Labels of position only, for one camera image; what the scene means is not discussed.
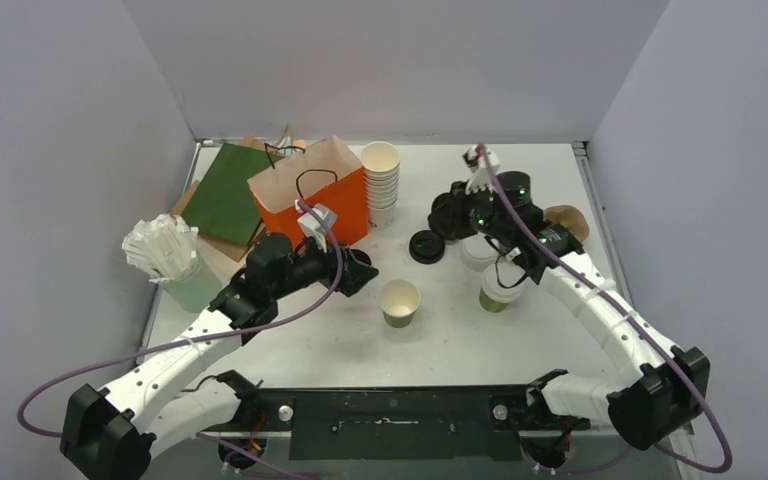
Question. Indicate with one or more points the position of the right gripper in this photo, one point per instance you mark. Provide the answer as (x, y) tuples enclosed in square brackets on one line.
[(450, 213)]

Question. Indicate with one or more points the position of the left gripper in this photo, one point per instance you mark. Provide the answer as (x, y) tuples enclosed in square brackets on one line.
[(353, 274)]

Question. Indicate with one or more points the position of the green paper cup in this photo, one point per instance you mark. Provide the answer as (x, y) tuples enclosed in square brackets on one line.
[(490, 304), (399, 300)]

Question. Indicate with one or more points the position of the white plastic lid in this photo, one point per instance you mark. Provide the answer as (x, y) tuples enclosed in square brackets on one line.
[(503, 281)]

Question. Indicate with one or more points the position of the orange paper bag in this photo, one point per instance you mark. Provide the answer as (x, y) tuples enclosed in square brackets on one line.
[(326, 173)]

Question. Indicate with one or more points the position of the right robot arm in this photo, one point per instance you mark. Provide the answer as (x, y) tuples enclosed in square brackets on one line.
[(662, 385)]

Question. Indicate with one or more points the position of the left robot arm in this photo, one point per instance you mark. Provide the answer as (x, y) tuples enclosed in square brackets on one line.
[(115, 432)]

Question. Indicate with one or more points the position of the loose black lid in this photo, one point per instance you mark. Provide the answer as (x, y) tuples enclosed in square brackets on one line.
[(426, 247)]

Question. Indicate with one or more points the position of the stack of paper cups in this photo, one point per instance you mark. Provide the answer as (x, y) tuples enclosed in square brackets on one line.
[(381, 162)]

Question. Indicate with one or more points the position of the stack of pulp cup carriers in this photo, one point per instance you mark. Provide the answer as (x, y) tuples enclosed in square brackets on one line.
[(570, 218)]

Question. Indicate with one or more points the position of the green paper bag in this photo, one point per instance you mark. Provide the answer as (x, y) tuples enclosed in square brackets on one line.
[(223, 205)]

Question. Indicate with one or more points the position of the green cup holder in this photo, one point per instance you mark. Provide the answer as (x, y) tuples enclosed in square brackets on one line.
[(195, 288)]

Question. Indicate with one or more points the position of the white wrapped straws bundle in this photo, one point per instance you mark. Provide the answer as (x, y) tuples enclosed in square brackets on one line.
[(163, 248)]

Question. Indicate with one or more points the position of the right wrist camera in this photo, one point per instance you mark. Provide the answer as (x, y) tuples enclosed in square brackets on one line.
[(483, 164)]

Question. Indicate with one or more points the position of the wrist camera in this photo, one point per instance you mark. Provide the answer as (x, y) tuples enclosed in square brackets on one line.
[(483, 164), (316, 223)]

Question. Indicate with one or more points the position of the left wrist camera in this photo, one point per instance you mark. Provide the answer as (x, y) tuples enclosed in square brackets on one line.
[(316, 223)]

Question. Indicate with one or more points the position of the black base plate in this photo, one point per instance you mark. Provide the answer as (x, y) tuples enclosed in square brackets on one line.
[(410, 423)]

